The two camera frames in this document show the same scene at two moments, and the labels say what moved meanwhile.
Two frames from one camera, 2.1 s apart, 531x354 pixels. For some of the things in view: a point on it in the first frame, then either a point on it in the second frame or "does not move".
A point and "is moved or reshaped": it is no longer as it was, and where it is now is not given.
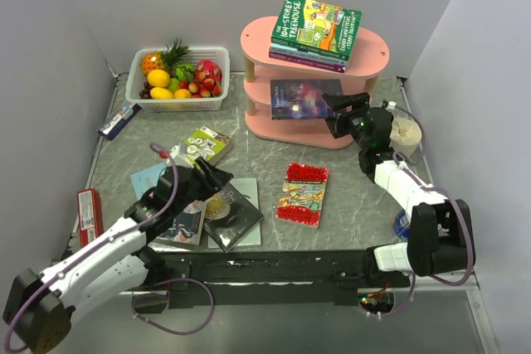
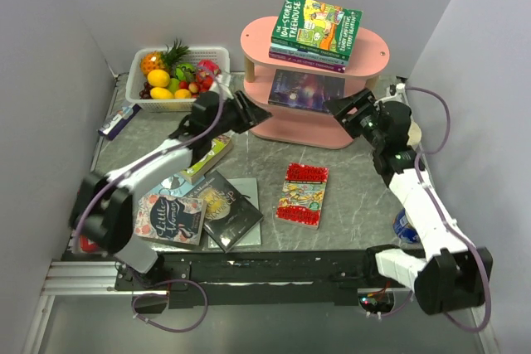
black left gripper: (215, 180) to (250, 116)
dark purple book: (302, 99) is moved or reshaped
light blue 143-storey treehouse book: (303, 54) does not move
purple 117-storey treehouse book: (305, 62) does not move
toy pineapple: (165, 60) does not move
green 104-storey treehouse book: (317, 26) does not move
